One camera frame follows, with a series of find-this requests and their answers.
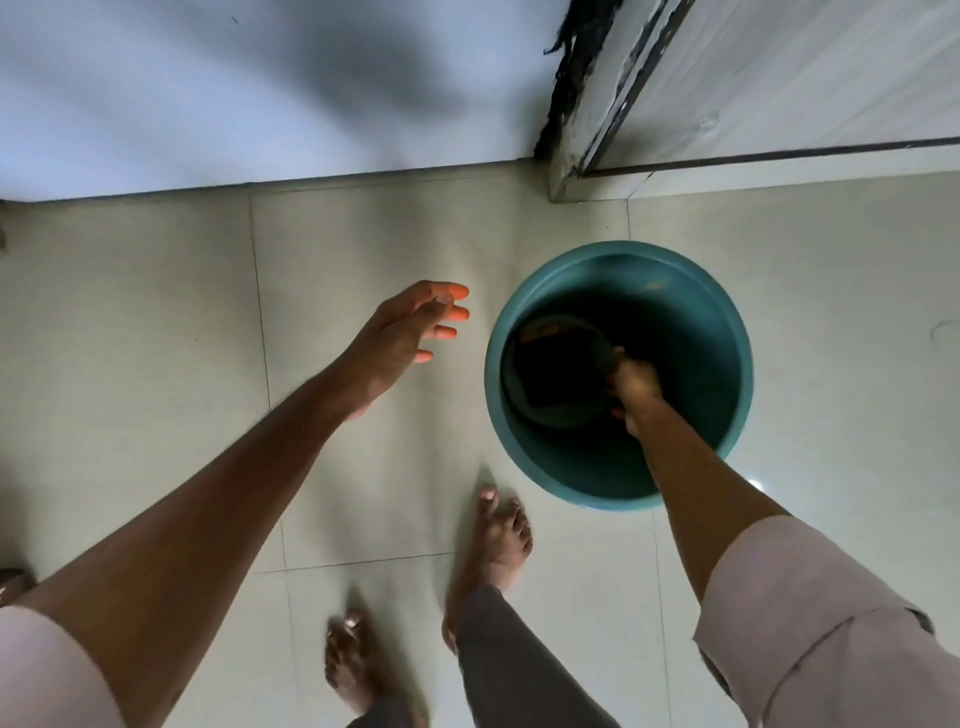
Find person's left hand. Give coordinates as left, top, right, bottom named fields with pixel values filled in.
left=330, top=280, right=471, bottom=423

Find green plastic bucket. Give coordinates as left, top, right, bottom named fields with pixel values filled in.
left=483, top=240, right=755, bottom=513

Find white worn door frame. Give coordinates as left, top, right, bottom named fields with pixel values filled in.
left=534, top=0, right=960, bottom=204

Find light pink shirt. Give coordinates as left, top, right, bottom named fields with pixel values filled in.
left=0, top=515, right=960, bottom=728

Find dark plastic mug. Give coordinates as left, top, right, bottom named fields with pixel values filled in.
left=500, top=314, right=621, bottom=431

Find person's right hand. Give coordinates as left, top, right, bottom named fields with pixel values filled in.
left=607, top=347, right=667, bottom=441

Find person's foot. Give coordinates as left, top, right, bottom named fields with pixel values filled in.
left=324, top=609, right=421, bottom=728
left=441, top=486, right=534, bottom=655

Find person's right forearm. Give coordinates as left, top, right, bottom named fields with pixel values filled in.
left=625, top=396, right=793, bottom=606

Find white door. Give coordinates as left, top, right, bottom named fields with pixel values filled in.
left=583, top=0, right=960, bottom=178

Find person's right foot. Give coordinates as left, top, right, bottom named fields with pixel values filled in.
left=441, top=486, right=534, bottom=655

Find person's left forearm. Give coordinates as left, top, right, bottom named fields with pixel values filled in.
left=13, top=371, right=363, bottom=728

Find person's left foot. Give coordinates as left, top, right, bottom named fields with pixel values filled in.
left=324, top=609, right=421, bottom=728

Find grey trousers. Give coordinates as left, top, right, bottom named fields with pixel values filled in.
left=346, top=584, right=622, bottom=728

